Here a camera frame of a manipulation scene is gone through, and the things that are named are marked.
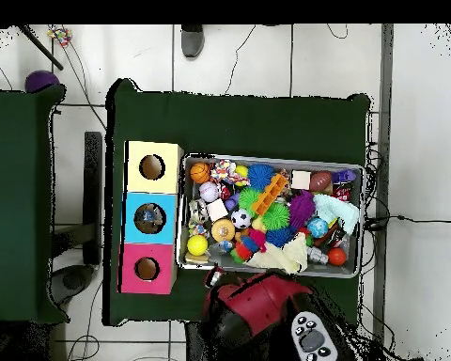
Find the orange toy brick round studs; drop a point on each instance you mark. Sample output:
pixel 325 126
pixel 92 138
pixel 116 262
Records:
pixel 269 194

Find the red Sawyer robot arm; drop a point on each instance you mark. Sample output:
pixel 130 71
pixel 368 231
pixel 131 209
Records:
pixel 263 304

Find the wooden box three holes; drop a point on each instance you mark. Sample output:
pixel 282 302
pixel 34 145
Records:
pixel 169 184

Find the clear shallow mesh bin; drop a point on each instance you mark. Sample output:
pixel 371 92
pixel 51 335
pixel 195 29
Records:
pixel 270 159

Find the yellow green ball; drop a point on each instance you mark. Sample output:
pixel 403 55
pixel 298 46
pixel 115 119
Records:
pixel 197 245

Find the small black white soccer ball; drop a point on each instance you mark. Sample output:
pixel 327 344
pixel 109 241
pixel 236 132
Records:
pixel 240 219

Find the cream knitted cloth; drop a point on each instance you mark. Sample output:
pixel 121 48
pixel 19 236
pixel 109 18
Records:
pixel 282 257

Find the green spiky ball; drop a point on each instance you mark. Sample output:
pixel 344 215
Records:
pixel 275 216

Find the small orange basketball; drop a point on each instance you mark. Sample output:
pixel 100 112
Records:
pixel 200 173

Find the blue spiky ball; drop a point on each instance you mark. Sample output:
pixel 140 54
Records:
pixel 260 177

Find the purple spiky ball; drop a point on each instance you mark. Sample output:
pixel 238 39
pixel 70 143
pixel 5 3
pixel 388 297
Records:
pixel 301 209

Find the light blue cloth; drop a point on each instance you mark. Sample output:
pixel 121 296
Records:
pixel 337 213

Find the grey round base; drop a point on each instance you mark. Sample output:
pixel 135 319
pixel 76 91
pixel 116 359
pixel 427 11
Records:
pixel 74 280

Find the brown toy football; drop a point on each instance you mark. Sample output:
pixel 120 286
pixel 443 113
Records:
pixel 321 182

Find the black upright bar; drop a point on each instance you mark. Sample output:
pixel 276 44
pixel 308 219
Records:
pixel 93 195

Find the dark green side table cloth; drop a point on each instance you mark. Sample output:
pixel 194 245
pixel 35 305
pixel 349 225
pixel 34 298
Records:
pixel 19 226

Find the grey object on floor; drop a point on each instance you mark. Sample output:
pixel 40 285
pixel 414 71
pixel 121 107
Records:
pixel 192 40

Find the purple round object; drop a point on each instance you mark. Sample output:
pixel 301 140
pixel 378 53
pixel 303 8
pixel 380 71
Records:
pixel 41 80

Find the small colourful item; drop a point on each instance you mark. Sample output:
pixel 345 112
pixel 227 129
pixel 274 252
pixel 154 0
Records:
pixel 59 34

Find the black stick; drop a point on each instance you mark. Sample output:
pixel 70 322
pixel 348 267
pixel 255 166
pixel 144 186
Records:
pixel 37 45

